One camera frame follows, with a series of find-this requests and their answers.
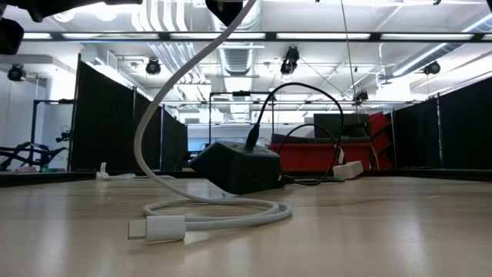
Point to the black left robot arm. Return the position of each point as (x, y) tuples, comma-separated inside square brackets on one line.
[(57, 7)]

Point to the red plastic bin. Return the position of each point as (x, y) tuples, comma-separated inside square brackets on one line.
[(307, 157)]

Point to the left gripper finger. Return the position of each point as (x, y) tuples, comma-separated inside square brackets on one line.
[(226, 9)]

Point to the white power strip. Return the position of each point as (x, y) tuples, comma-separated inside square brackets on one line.
[(348, 170)]

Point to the black aluminium table frame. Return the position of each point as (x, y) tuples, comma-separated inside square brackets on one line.
[(423, 174)]

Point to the red stacked bins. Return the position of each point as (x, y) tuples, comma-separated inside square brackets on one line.
[(378, 123)]

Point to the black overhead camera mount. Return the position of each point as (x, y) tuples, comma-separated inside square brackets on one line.
[(290, 59)]

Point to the black wedge power hub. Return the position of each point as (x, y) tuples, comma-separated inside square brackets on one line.
[(238, 169)]

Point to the background black robot arm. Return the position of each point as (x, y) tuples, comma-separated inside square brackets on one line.
[(23, 150)]

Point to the black overhead crossbeam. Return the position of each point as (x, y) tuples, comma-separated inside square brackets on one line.
[(271, 37)]

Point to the black monitor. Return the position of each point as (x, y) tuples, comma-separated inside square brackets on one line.
[(330, 125)]

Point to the silver ventilation duct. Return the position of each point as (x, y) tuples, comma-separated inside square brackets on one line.
[(238, 57)]

